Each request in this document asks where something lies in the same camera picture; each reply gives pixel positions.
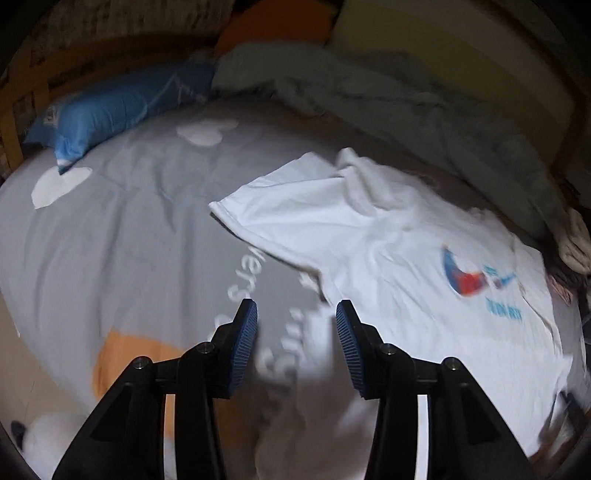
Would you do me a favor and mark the wooden bed frame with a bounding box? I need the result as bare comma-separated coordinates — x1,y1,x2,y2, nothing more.
1,32,217,173

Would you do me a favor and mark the orange plush cushion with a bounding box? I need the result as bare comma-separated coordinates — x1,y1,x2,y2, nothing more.
213,0,337,57

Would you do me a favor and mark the green and white headboard pad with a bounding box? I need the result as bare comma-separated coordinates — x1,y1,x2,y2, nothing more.
332,1,573,160

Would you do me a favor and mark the beige rolled towel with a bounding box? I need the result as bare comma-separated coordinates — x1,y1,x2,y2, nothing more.
558,208,591,275

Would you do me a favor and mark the person's white pyjama leg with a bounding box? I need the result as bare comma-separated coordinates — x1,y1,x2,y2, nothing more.
22,412,86,479

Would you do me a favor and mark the blue pillow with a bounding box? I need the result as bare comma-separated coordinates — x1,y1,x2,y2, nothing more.
24,60,214,174

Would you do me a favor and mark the grey-green crumpled duvet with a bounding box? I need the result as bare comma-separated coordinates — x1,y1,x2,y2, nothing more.
212,41,569,237

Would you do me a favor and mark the grey printed bed sheet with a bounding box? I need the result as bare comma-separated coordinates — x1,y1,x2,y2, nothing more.
0,98,588,480

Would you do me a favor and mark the pink folded garment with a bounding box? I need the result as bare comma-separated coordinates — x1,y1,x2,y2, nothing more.
546,272,576,306

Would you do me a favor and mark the white printed t-shirt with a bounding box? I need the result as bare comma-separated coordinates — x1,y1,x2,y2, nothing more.
211,148,579,479

